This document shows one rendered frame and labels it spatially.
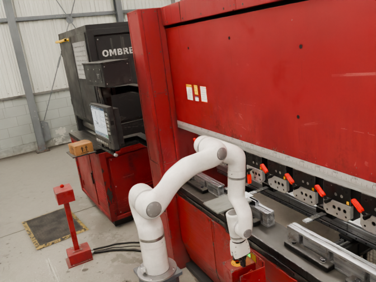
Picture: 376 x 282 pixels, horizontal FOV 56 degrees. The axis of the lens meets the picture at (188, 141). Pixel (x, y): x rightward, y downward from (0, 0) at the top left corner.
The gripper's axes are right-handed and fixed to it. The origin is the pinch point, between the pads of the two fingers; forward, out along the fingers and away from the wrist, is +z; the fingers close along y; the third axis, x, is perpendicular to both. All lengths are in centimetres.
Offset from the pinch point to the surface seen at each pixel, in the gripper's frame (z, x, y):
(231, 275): 8.4, -5.1, 5.8
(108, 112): -74, -135, 27
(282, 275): 11.7, 8.8, -18.4
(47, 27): -182, -723, 14
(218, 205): -14.7, -40.8, -10.1
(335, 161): -57, 34, -37
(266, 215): -8.8, -18.5, -30.2
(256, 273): 6.5, 4.8, -4.7
